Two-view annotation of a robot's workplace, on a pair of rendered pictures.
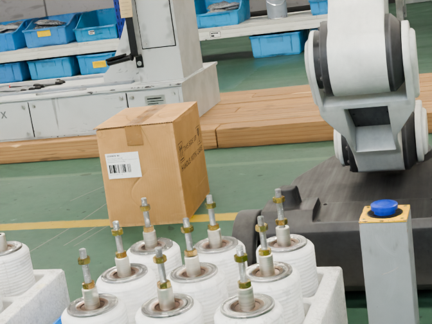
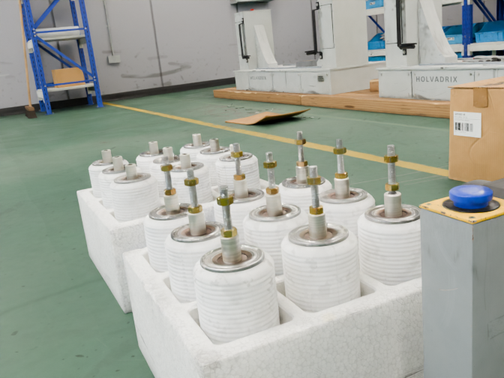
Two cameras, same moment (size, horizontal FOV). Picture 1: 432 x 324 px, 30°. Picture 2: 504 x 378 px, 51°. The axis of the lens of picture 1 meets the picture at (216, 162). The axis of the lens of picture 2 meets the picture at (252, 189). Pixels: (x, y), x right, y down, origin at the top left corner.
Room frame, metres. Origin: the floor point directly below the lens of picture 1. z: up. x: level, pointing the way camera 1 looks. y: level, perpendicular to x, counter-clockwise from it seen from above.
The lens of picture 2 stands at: (0.65, -0.46, 0.49)
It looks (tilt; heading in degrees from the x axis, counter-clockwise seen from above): 15 degrees down; 47
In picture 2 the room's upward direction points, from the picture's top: 6 degrees counter-clockwise
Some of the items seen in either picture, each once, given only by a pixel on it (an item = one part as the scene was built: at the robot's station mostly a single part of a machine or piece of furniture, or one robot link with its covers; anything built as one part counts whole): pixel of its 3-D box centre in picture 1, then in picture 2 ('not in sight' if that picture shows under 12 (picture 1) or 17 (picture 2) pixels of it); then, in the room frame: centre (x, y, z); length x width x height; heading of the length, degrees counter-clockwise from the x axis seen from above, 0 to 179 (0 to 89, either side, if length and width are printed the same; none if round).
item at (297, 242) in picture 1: (284, 243); (393, 214); (1.25, -0.09, 0.25); 0.08 x 0.08 x 0.01
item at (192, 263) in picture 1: (192, 265); (274, 204); (1.17, 0.06, 0.26); 0.02 x 0.02 x 0.03
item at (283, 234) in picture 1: (283, 236); (392, 205); (1.25, -0.09, 0.26); 0.02 x 0.02 x 0.03
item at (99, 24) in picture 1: (107, 23); not in sight; (6.44, 0.70, 0.36); 0.50 x 0.38 x 0.21; 162
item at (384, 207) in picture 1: (384, 209); (470, 199); (1.15, -0.24, 0.32); 0.04 x 0.04 x 0.02
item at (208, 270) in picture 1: (193, 272); (274, 213); (1.17, 0.06, 0.25); 0.08 x 0.08 x 0.01
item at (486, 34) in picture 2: not in sight; (503, 30); (6.81, 1.94, 0.36); 0.50 x 0.38 x 0.21; 164
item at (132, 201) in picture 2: not in sight; (139, 220); (1.20, 0.49, 0.16); 0.10 x 0.10 x 0.18
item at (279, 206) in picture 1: (280, 211); (391, 173); (1.25, -0.09, 0.31); 0.01 x 0.01 x 0.08
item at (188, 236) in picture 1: (189, 241); (271, 178); (1.17, 0.06, 0.30); 0.01 x 0.01 x 0.08
